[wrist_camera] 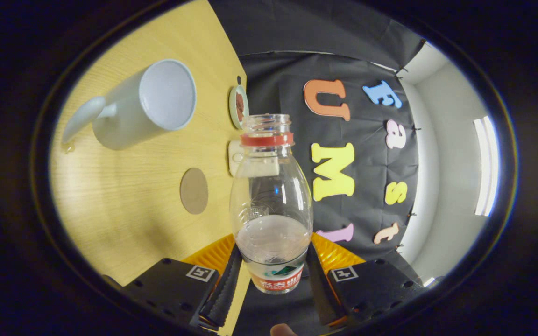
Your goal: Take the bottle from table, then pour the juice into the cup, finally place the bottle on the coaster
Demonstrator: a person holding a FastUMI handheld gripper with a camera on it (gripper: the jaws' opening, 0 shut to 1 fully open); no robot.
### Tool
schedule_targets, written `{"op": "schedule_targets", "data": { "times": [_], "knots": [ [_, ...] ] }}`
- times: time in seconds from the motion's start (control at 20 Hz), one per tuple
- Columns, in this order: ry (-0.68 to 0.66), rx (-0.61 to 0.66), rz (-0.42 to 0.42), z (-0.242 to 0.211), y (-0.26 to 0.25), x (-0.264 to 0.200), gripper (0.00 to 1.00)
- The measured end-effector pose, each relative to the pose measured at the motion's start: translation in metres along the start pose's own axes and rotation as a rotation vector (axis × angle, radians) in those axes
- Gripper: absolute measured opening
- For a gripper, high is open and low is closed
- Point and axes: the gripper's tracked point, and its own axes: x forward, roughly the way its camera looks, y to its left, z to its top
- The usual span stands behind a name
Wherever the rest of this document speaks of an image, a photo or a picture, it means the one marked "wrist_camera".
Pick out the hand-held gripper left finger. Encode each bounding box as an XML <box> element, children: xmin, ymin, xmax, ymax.
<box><xmin>102</xmin><ymin>233</ymin><xmax>244</xmax><ymax>329</ymax></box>

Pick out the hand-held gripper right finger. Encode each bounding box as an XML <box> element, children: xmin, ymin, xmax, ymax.
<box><xmin>306</xmin><ymin>232</ymin><xmax>431</xmax><ymax>327</ymax></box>

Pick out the round brown coaster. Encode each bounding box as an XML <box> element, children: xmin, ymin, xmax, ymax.
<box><xmin>179</xmin><ymin>168</ymin><xmax>209</xmax><ymax>215</ymax></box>

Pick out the clear plastic juice bottle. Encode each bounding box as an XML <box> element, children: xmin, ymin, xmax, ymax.
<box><xmin>229</xmin><ymin>113</ymin><xmax>314</xmax><ymax>295</ymax></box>

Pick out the white cup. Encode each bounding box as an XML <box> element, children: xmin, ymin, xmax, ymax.
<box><xmin>61</xmin><ymin>59</ymin><xmax>198</xmax><ymax>151</ymax></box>

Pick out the wooden table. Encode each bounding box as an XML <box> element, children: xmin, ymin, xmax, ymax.
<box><xmin>49</xmin><ymin>0</ymin><xmax>252</xmax><ymax>336</ymax></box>

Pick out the white toaster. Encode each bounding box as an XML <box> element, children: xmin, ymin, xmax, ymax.
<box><xmin>228</xmin><ymin>140</ymin><xmax>280</xmax><ymax>178</ymax></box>

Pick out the pale green plate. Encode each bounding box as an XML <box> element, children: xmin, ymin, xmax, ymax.
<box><xmin>229</xmin><ymin>85</ymin><xmax>250</xmax><ymax>130</ymax></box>

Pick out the large ceiling light panel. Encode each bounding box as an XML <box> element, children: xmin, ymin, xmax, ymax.
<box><xmin>473</xmin><ymin>116</ymin><xmax>500</xmax><ymax>217</ymax></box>

